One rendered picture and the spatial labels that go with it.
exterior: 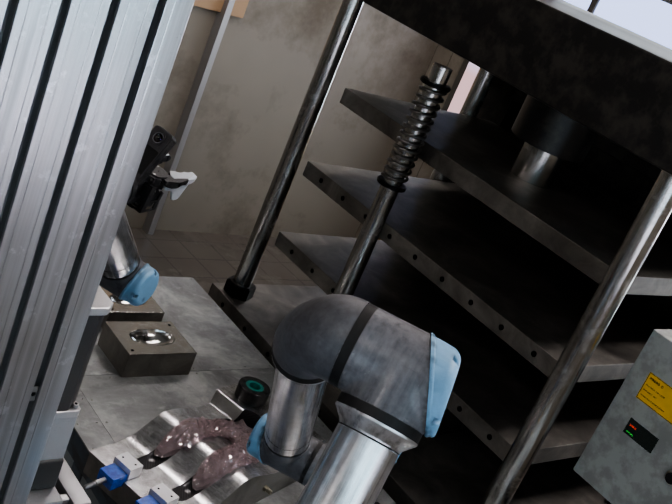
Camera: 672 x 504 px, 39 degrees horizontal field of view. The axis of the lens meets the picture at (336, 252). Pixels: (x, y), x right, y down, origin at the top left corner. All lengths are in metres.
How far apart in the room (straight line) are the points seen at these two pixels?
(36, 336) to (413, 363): 0.44
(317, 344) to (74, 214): 0.37
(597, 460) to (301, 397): 1.14
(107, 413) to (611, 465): 1.17
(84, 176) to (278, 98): 4.51
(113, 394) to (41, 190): 1.47
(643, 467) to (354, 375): 1.21
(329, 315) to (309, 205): 4.80
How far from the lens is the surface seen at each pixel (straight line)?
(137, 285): 1.65
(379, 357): 1.17
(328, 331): 1.18
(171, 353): 2.48
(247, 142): 5.46
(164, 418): 2.19
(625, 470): 2.30
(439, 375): 1.17
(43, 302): 1.02
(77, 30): 0.89
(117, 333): 2.49
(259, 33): 5.21
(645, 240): 2.12
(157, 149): 1.81
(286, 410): 1.38
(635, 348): 2.66
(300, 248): 2.96
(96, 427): 2.25
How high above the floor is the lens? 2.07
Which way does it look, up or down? 20 degrees down
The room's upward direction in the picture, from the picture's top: 23 degrees clockwise
